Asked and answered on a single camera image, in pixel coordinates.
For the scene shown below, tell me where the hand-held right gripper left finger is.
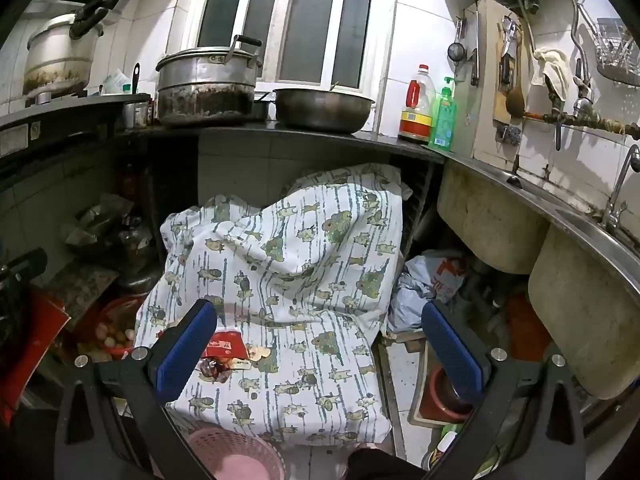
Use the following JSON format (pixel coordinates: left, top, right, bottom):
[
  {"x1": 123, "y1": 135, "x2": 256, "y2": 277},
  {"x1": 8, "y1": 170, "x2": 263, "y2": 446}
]
[{"x1": 52, "y1": 299, "x2": 219, "y2": 480}]

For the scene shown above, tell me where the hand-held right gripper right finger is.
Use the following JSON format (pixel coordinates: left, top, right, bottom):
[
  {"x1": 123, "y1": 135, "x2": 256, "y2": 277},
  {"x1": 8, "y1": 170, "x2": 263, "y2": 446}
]
[{"x1": 421, "y1": 300, "x2": 587, "y2": 480}]

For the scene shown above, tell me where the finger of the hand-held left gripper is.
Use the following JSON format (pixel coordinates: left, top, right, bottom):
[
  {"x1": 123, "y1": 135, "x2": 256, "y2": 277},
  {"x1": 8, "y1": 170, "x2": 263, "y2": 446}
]
[{"x1": 0, "y1": 249, "x2": 49, "y2": 293}]

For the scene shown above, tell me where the dark candy wrapper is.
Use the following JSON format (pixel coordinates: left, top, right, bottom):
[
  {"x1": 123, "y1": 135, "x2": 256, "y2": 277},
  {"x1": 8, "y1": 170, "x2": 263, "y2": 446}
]
[{"x1": 199, "y1": 357, "x2": 234, "y2": 384}]

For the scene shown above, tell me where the red snack wrapper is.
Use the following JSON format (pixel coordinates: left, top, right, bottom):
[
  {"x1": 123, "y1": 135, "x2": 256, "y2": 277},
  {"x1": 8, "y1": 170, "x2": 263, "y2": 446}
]
[{"x1": 206, "y1": 330, "x2": 252, "y2": 362}]

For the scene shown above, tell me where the pink plastic basket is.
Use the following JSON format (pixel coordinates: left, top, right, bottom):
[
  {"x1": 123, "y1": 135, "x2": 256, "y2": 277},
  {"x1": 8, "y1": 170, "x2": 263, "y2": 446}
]
[{"x1": 184, "y1": 420, "x2": 287, "y2": 480}]

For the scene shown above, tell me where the red plastic basin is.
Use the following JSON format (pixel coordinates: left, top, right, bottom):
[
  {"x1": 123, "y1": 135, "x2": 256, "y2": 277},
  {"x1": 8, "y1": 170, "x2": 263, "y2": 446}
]
[{"x1": 429, "y1": 364, "x2": 477, "y2": 417}]

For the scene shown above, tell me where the grey stone slab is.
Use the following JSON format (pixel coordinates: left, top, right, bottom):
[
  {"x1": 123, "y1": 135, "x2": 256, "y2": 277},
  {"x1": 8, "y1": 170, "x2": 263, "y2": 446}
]
[{"x1": 41, "y1": 260, "x2": 120, "y2": 322}]

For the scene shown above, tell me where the white and red plastic bag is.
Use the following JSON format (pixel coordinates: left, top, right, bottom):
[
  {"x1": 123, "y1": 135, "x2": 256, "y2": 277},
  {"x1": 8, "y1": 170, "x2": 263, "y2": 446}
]
[{"x1": 387, "y1": 251, "x2": 469, "y2": 334}]

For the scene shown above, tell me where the pile of eggs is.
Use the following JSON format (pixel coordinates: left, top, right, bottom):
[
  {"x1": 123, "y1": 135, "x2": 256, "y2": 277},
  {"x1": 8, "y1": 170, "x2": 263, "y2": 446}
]
[{"x1": 77, "y1": 322, "x2": 137, "y2": 361}]

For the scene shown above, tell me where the red bowl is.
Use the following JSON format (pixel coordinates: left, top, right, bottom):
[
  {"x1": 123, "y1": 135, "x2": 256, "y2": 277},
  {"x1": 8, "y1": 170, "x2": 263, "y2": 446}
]
[{"x1": 75, "y1": 296, "x2": 147, "y2": 362}]

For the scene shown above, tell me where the red cardboard box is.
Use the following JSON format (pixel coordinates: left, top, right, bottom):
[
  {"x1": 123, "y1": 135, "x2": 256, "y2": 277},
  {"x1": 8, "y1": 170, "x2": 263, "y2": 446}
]
[{"x1": 0, "y1": 287, "x2": 72, "y2": 413}]

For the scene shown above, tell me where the crumpled dark plastic bag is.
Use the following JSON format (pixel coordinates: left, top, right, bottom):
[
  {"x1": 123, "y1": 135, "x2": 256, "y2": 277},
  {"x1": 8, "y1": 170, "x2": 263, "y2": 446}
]
[{"x1": 64, "y1": 191, "x2": 137, "y2": 257}]

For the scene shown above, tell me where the stainless steel sink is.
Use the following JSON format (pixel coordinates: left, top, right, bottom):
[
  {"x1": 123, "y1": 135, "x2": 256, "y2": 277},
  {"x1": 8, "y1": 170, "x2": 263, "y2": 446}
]
[{"x1": 436, "y1": 157, "x2": 640, "y2": 402}]

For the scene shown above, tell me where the printed animal pattern cloth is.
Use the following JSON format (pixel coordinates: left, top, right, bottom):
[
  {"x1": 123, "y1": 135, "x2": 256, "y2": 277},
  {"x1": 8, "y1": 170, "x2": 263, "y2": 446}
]
[{"x1": 134, "y1": 162, "x2": 414, "y2": 447}]

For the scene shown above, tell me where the aluminium pressure cooker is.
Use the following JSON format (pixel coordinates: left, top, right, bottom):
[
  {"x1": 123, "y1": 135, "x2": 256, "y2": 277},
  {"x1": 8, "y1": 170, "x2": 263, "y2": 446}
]
[{"x1": 21, "y1": 0, "x2": 115, "y2": 102}]

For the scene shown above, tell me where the metal faucet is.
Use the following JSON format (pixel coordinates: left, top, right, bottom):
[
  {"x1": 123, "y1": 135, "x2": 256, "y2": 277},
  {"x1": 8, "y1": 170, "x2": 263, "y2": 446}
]
[{"x1": 599, "y1": 144, "x2": 640, "y2": 232}]

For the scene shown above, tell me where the green dish soap bottle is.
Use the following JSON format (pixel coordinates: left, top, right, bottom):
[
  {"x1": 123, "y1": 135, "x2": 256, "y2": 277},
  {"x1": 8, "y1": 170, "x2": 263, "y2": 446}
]
[{"x1": 428, "y1": 76, "x2": 457, "y2": 153}]

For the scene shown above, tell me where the cooking oil bottle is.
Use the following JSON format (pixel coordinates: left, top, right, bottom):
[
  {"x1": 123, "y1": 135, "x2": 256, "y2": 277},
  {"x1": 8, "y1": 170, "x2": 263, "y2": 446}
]
[{"x1": 398, "y1": 64, "x2": 437, "y2": 145}]

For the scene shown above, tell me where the large aluminium lidded pot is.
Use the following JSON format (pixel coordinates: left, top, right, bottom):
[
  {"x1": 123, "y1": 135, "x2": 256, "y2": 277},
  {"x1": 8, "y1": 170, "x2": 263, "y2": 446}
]
[{"x1": 155, "y1": 34, "x2": 264, "y2": 129}]

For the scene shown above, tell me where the rusty water pipe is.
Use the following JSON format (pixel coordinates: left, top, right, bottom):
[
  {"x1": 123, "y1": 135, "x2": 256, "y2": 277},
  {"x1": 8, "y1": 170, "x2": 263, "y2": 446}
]
[{"x1": 522, "y1": 110, "x2": 640, "y2": 137}]

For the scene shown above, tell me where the metal basin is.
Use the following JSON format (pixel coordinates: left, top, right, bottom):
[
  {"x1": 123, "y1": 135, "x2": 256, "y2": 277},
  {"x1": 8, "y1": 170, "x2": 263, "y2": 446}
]
[{"x1": 271, "y1": 87, "x2": 377, "y2": 134}]

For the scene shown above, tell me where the white rag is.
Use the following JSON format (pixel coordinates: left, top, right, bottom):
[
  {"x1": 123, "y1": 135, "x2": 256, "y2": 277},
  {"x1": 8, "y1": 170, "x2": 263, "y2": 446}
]
[{"x1": 529, "y1": 47, "x2": 572, "y2": 102}]

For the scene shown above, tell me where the kitchen knife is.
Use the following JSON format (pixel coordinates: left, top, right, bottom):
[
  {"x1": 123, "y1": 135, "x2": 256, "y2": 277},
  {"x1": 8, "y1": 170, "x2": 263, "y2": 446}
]
[{"x1": 499, "y1": 15, "x2": 519, "y2": 99}]

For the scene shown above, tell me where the wooden cutting board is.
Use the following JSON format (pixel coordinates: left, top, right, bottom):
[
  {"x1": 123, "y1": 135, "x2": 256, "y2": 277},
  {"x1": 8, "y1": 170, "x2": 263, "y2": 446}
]
[{"x1": 492, "y1": 0, "x2": 527, "y2": 127}]

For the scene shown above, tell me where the metal strainer ladle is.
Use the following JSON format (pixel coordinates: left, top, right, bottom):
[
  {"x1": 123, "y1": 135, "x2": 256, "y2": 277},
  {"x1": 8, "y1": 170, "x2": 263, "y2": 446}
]
[{"x1": 446, "y1": 16, "x2": 469, "y2": 67}]

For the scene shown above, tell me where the window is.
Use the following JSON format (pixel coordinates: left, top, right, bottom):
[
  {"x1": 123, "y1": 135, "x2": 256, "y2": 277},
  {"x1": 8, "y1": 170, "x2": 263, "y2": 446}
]
[{"x1": 197, "y1": 0, "x2": 396, "y2": 92}]

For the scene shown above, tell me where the wire dish rack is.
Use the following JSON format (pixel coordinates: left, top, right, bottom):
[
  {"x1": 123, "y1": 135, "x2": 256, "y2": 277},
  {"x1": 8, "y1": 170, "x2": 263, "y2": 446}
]
[{"x1": 594, "y1": 16, "x2": 640, "y2": 87}]

